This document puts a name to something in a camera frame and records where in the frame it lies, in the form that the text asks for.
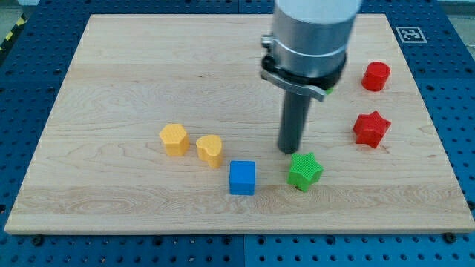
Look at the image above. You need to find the green star block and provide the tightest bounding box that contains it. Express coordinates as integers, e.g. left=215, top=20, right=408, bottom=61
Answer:
left=286, top=152, right=324, bottom=192

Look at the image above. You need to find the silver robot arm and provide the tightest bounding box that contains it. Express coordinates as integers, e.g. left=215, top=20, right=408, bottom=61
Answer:
left=261, top=0, right=362, bottom=102

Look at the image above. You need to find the red star block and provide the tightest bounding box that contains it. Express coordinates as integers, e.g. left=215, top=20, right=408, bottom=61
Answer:
left=353, top=111, right=391, bottom=148

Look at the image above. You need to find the yellow heart block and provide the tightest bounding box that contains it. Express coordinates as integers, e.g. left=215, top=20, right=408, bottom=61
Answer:
left=196, top=135, right=223, bottom=168

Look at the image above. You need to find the blue cube block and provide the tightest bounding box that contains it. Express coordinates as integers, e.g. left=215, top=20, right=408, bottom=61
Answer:
left=229, top=160, right=256, bottom=196

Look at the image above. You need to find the yellow hexagon block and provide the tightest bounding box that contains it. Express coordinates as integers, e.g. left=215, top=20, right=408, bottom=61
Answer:
left=159, top=123, right=189, bottom=156

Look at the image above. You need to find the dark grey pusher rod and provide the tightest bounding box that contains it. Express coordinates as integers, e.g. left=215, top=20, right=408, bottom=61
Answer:
left=278, top=91, right=311, bottom=154

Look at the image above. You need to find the wooden board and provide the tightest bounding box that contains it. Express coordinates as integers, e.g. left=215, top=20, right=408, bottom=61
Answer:
left=4, top=14, right=474, bottom=235

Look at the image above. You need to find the red cylinder block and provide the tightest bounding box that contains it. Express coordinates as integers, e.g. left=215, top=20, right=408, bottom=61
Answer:
left=361, top=62, right=391, bottom=92

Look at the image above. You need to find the white fiducial marker tag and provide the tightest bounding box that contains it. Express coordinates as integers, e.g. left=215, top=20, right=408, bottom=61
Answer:
left=396, top=26, right=427, bottom=44

